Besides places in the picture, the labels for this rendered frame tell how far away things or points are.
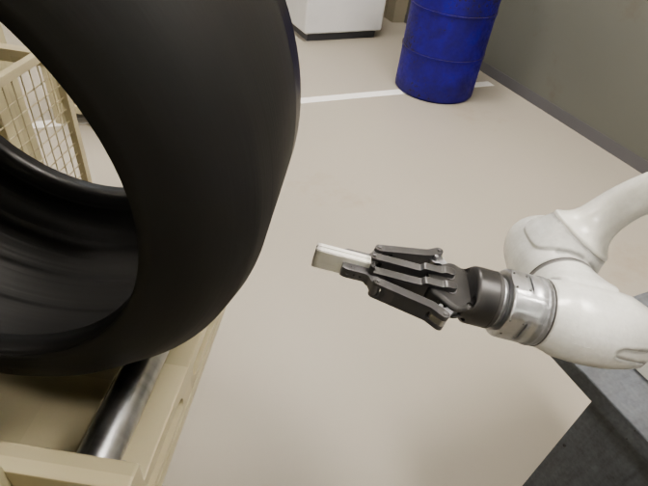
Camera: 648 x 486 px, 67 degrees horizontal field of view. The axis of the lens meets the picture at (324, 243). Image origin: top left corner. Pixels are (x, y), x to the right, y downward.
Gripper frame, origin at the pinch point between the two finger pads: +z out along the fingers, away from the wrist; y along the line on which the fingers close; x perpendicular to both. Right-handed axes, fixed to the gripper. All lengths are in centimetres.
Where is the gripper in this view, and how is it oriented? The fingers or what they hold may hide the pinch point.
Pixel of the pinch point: (340, 260)
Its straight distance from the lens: 61.9
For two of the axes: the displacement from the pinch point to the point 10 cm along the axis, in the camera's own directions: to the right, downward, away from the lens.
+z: -9.7, -2.5, -0.6
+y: -1.2, 6.3, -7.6
